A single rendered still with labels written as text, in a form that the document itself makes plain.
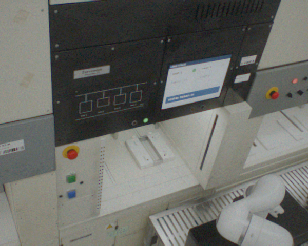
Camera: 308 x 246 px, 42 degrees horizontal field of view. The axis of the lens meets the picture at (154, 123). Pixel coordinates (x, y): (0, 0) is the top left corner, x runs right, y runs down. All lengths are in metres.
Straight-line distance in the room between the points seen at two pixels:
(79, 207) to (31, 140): 0.53
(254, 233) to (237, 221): 0.06
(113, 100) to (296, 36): 0.85
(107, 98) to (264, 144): 1.31
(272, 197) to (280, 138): 1.38
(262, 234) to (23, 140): 0.82
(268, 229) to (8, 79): 0.87
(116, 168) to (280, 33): 1.06
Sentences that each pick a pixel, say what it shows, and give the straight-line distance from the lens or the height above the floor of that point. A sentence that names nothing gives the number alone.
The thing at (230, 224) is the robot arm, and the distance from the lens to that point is 1.20.
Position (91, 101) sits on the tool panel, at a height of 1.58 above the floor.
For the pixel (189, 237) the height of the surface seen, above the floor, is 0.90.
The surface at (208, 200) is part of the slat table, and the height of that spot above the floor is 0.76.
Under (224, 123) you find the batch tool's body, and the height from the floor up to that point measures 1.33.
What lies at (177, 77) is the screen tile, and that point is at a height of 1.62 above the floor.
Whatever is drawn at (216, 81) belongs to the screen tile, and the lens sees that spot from 1.67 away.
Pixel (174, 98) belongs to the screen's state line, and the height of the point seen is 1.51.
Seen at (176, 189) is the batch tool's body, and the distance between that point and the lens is 2.11.
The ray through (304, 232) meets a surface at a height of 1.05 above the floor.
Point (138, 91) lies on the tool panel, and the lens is 1.48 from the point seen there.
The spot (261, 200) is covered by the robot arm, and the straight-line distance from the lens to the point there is 1.24.
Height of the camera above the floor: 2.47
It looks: 41 degrees down
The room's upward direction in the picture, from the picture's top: 10 degrees clockwise
